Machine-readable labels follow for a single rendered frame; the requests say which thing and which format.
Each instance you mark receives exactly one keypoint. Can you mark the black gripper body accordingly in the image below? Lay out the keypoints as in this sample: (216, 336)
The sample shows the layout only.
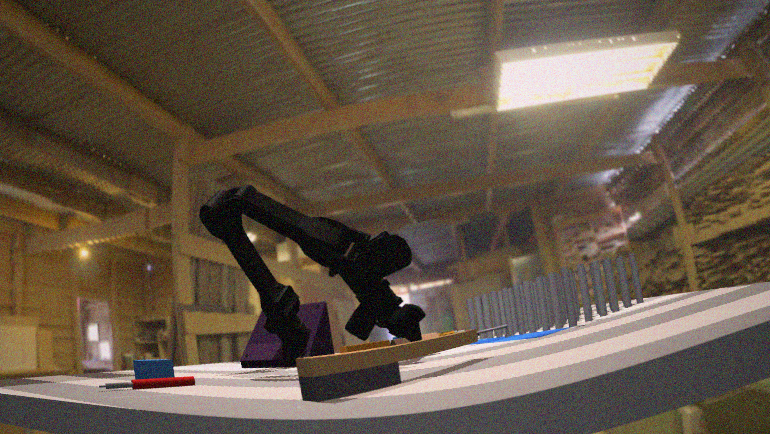
(399, 320)

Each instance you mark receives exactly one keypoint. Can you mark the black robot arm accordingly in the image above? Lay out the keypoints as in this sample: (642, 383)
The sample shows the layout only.
(321, 239)

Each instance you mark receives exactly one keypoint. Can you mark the blue tape strip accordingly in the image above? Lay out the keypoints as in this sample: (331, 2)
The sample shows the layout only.
(518, 337)

